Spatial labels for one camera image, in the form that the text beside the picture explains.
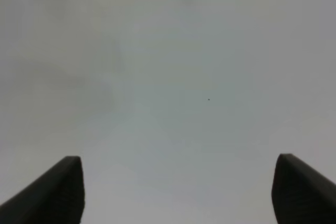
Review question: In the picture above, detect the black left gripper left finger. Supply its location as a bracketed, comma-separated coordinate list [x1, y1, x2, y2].
[1, 156, 85, 224]

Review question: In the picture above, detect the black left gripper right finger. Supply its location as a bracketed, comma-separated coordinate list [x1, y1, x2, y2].
[271, 154, 335, 224]

